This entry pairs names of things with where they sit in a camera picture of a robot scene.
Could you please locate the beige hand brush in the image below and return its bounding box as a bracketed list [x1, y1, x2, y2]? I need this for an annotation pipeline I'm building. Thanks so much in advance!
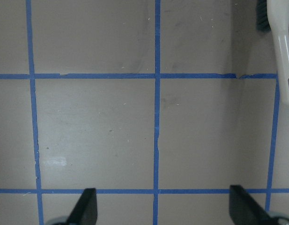
[256, 0, 289, 105]

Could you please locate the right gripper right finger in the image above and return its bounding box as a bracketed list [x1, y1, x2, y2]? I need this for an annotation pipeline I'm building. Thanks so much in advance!
[229, 185, 289, 225]

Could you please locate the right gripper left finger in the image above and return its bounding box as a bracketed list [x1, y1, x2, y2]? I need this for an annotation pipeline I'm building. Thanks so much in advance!
[47, 187, 98, 225]

